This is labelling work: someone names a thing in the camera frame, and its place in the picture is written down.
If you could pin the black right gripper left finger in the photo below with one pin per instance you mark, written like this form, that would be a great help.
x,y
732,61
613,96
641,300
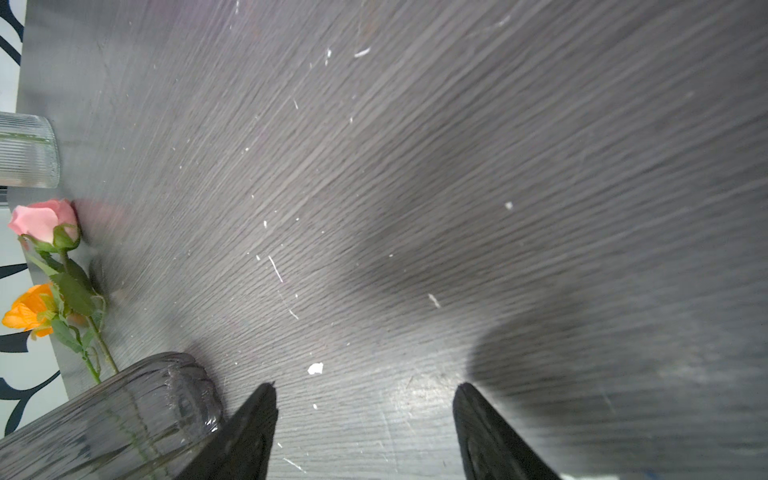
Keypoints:
x,y
242,448

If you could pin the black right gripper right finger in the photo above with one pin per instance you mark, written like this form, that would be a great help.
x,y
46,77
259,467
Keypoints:
x,y
490,448

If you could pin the smoky pink glass vase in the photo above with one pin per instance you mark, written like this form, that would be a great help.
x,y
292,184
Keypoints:
x,y
147,422

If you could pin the small pink artificial rose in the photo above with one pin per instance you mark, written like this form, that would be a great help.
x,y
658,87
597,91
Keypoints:
x,y
48,232

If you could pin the clear ribbed glass vase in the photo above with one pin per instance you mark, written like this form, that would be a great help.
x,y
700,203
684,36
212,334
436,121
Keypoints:
x,y
29,152

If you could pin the orange artificial rose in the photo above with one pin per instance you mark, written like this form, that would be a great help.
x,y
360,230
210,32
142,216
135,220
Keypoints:
x,y
42,311

